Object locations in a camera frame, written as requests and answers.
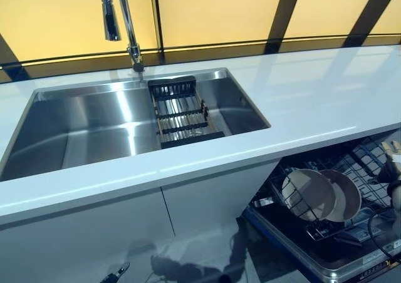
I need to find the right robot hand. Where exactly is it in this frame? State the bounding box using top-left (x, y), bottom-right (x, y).
top-left (377, 140), bottom-right (401, 185)

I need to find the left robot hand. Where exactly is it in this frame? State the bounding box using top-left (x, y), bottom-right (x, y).
top-left (100, 262), bottom-right (131, 283)

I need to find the deep beige plate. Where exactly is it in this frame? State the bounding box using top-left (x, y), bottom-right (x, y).
top-left (319, 169), bottom-right (363, 224)

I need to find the shallow beige plate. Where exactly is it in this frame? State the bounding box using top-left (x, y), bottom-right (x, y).
top-left (281, 168), bottom-right (335, 223)

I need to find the dishwasher door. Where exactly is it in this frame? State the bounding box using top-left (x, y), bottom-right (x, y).
top-left (241, 201), bottom-right (401, 283)

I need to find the wide white cabinet door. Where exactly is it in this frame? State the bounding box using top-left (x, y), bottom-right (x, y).
top-left (0, 187), bottom-right (176, 283)

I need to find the narrow white cabinet door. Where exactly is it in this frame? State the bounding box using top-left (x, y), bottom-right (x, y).
top-left (161, 160), bottom-right (281, 237)

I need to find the stainless steel sink basin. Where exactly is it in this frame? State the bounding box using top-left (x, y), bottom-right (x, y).
top-left (0, 67), bottom-right (272, 182)

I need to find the black slatted sink rack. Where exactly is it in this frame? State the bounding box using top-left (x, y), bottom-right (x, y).
top-left (147, 75), bottom-right (226, 150)

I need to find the chrome pull-down faucet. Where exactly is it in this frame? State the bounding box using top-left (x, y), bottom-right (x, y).
top-left (97, 0), bottom-right (145, 74)

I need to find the wire dishwasher rack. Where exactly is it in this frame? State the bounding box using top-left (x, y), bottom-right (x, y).
top-left (266, 137), bottom-right (401, 246)

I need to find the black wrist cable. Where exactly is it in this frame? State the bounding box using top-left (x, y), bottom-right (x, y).
top-left (367, 207), bottom-right (401, 268)

